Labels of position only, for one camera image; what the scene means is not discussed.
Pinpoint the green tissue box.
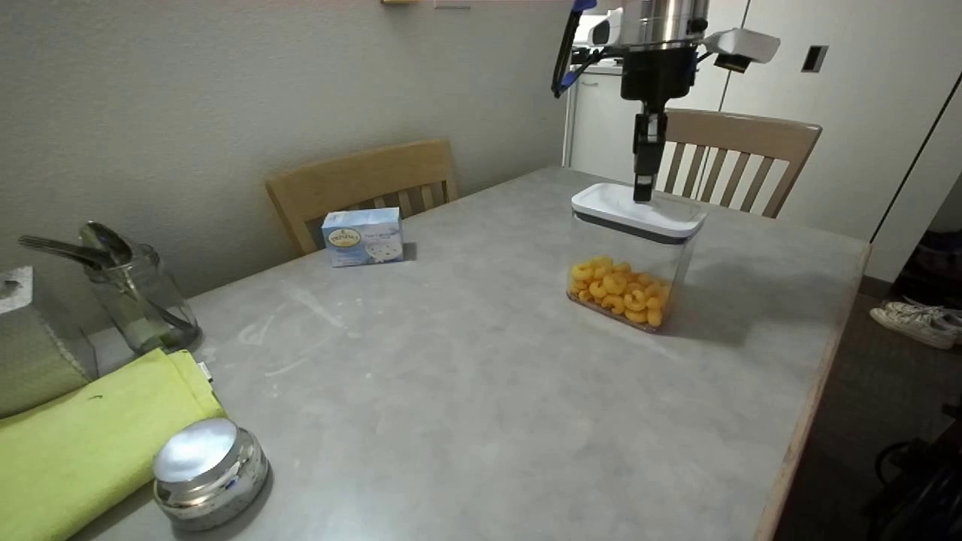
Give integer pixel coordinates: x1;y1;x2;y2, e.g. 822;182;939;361
0;266;100;419

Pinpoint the metal spoon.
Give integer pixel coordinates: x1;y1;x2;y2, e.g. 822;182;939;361
79;221;198;333

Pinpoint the wooden chair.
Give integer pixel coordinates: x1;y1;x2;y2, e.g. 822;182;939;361
265;139;460;257
654;108;823;219

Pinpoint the clear plastic container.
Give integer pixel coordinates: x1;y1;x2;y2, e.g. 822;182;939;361
565;213;701;334

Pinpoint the yellow-green cloth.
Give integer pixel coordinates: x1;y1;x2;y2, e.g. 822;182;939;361
0;347;226;541

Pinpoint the black equipment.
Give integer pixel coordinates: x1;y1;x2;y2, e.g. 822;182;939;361
863;404;962;541

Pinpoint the light blue tea box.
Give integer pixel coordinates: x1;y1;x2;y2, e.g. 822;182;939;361
322;207;406;268

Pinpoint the heap of orange snacks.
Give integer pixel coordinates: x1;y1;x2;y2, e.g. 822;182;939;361
568;255;670;328

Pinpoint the round silver tin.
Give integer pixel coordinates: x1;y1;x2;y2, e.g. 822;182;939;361
152;418;270;532

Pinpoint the pair of white shoes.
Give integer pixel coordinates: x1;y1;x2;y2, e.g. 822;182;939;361
870;298;962;351

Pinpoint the glass jar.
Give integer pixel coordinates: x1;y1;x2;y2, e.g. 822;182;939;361
81;244;201;355

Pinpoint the white container lid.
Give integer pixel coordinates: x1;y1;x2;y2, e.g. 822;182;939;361
570;183;708;246

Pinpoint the metal utensil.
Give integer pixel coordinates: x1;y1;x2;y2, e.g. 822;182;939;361
18;234;115;271

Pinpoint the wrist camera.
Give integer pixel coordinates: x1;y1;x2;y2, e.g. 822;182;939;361
705;28;782;74

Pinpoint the white cabinet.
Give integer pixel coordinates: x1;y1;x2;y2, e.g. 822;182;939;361
562;60;730;198

